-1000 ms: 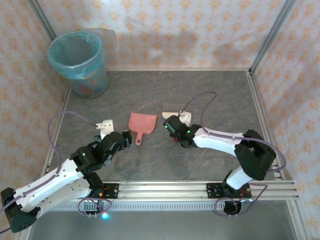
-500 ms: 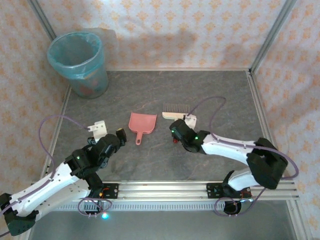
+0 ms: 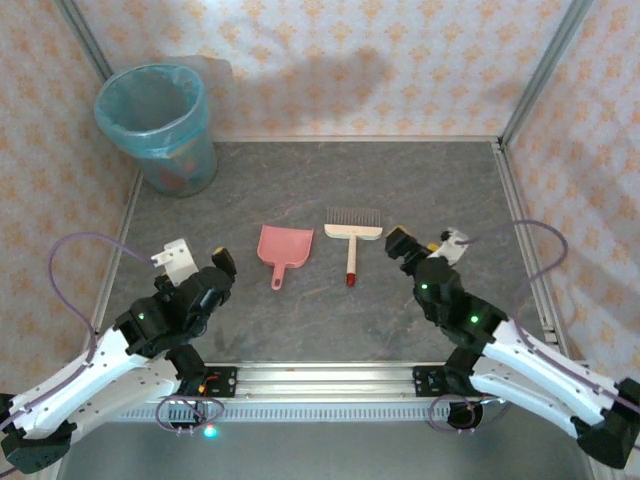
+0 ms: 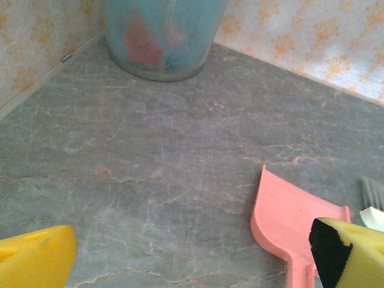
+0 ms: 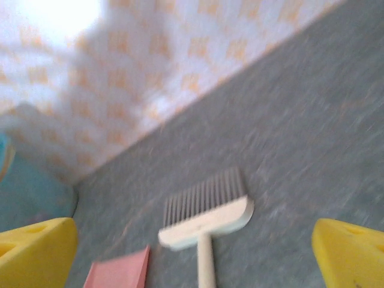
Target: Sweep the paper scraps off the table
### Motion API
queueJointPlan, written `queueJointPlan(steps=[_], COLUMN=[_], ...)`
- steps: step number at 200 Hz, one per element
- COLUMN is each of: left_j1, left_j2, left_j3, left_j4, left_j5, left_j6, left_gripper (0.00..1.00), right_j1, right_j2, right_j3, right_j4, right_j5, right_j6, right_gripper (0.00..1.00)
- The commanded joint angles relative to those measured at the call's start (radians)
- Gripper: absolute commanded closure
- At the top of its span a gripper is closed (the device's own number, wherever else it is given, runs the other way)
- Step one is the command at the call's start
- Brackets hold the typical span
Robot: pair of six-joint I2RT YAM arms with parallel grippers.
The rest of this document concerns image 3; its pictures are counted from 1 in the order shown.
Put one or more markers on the cream hand brush red tip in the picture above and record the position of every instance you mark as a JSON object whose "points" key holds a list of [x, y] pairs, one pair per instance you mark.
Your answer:
{"points": [[352, 232]]}

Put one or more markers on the pink plastic dustpan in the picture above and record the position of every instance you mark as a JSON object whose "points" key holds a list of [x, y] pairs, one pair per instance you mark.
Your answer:
{"points": [[285, 245]]}

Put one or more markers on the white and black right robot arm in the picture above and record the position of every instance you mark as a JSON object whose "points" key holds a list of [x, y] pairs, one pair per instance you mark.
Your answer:
{"points": [[540, 380]]}

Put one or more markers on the round waste bin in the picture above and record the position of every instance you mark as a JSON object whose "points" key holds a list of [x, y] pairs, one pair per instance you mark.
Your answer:
{"points": [[185, 175]]}

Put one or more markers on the blue plastic bin liner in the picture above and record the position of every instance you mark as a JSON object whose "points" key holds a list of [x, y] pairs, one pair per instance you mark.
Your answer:
{"points": [[150, 142]]}

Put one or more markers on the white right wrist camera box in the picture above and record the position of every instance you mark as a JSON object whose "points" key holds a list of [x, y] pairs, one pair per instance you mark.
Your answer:
{"points": [[452, 247]]}

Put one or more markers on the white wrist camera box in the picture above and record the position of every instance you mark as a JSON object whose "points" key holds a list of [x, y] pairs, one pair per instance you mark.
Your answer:
{"points": [[176, 260], [452, 247]]}

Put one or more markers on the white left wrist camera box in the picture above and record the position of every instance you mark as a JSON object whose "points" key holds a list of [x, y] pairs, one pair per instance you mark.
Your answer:
{"points": [[176, 260]]}

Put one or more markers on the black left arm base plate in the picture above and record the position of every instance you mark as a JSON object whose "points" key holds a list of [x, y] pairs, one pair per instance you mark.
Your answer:
{"points": [[227, 382]]}

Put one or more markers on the aluminium table side rail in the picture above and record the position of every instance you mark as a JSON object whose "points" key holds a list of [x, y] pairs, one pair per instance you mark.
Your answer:
{"points": [[131, 202], [507, 170]]}

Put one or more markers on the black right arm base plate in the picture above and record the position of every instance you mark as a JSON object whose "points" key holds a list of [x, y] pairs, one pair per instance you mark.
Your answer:
{"points": [[424, 382]]}

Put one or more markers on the aluminium table back rail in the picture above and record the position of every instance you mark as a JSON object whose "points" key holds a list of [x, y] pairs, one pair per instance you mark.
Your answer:
{"points": [[350, 138]]}

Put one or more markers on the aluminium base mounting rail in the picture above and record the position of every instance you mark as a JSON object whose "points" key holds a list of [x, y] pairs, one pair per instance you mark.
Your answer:
{"points": [[325, 382]]}

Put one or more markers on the aluminium frame post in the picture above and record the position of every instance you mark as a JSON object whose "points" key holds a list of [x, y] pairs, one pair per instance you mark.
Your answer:
{"points": [[545, 65], [85, 37]]}

